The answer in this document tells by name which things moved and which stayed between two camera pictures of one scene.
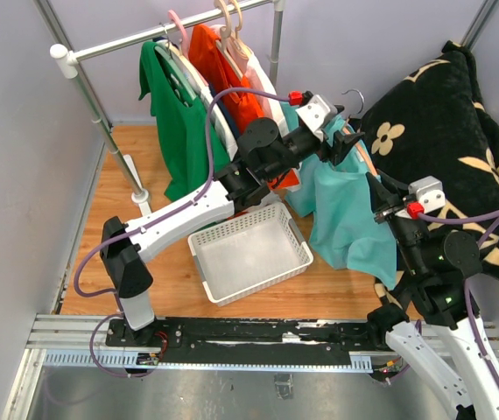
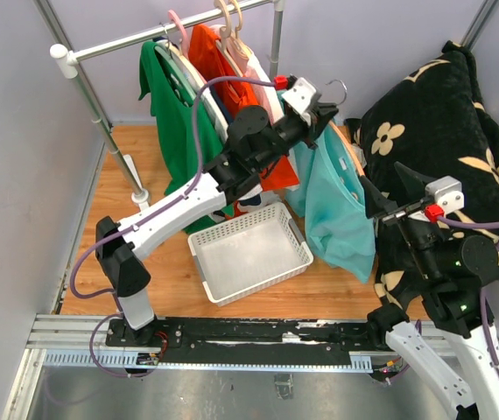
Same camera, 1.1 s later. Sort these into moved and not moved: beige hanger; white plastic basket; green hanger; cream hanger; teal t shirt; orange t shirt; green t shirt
Moved: teal t shirt
Not moved: green t shirt; beige hanger; orange t shirt; cream hanger; green hanger; white plastic basket
